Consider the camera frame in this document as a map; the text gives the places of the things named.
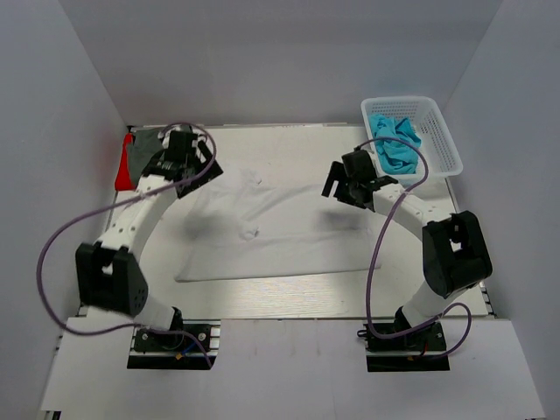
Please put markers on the white plastic basket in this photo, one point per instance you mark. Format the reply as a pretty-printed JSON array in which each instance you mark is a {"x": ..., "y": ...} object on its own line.
[{"x": 426, "y": 120}]

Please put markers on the folded red t-shirt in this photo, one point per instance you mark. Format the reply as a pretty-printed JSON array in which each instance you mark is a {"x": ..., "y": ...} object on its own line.
[{"x": 123, "y": 180}]

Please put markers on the folded grey t-shirt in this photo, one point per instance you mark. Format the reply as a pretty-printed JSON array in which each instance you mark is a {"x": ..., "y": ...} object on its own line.
[{"x": 146, "y": 143}]

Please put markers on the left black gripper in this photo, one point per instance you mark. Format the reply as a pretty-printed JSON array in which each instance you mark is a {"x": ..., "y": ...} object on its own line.
[{"x": 202, "y": 179}]

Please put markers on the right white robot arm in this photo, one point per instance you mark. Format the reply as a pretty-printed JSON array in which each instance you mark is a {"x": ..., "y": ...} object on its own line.
[{"x": 454, "y": 252}]

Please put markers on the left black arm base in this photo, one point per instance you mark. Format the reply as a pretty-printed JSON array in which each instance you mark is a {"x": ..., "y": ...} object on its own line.
[{"x": 150, "y": 351}]

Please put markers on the crumpled cyan t-shirt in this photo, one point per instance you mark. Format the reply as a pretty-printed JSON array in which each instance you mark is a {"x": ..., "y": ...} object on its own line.
[{"x": 395, "y": 157}]

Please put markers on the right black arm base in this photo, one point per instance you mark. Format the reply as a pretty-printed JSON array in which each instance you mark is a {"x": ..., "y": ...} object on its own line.
[{"x": 416, "y": 352}]

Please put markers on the white t-shirt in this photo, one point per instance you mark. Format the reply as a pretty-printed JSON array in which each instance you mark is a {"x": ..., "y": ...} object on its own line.
[{"x": 240, "y": 227}]

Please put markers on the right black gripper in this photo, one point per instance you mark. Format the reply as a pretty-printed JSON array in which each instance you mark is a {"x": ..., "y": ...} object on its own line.
[{"x": 339, "y": 171}]

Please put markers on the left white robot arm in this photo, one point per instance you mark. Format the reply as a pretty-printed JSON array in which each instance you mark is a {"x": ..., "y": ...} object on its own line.
[{"x": 108, "y": 271}]

